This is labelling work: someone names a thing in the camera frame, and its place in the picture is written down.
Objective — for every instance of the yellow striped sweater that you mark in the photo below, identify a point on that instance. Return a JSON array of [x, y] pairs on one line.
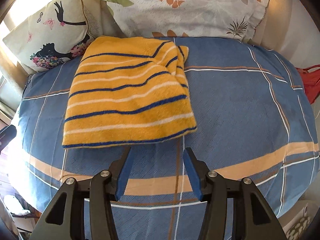
[[125, 92]]

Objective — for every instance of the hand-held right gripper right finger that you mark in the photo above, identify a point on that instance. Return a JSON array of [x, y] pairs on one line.
[[192, 175]]

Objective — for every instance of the beige bed headboard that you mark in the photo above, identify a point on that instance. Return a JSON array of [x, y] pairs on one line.
[[100, 22]]

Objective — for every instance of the cream pillow with figure print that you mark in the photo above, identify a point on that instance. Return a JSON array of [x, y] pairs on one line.
[[50, 30]]

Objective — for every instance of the blue plaid bed sheet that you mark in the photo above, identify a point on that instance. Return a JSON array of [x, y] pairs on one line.
[[237, 105]]

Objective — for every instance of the red bag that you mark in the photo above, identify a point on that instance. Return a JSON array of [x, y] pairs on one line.
[[311, 85]]

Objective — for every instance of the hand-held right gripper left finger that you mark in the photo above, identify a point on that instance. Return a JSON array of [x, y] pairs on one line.
[[124, 177]]

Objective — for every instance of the white spotted bag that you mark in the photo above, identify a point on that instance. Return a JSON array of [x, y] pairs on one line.
[[300, 225]]

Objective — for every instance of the white cloth bundle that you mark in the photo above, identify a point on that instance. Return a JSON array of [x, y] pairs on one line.
[[16, 205]]

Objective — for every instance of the white leaf print pillow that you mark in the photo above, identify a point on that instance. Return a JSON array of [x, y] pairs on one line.
[[187, 12]]

